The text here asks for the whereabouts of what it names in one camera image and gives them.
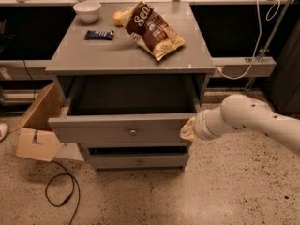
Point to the brown chip bag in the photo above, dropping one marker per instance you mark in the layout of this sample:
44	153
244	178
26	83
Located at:
150	31

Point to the white ceramic bowl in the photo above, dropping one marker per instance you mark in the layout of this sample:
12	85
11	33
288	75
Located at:
87	11

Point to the metal pole stand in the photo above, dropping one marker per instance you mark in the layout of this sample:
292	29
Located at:
258	56

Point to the blue candy bar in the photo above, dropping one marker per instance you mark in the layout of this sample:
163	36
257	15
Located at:
93	34

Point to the grey drawer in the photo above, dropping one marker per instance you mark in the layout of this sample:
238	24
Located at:
138	161
127	110

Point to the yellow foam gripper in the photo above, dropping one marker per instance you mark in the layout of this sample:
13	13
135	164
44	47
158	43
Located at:
201	127

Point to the white object at left edge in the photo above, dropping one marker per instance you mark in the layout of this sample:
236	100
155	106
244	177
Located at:
3	131

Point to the grey top drawer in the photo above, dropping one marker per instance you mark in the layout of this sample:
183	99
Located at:
127	110

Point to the grey bottom drawer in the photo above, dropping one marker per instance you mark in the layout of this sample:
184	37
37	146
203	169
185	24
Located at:
138	161

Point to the cardboard box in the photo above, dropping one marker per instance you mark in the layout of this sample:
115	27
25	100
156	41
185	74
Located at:
37	140

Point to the grey drawer cabinet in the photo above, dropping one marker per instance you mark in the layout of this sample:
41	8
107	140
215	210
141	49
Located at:
77	57

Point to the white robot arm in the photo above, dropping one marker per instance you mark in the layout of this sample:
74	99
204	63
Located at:
237	113

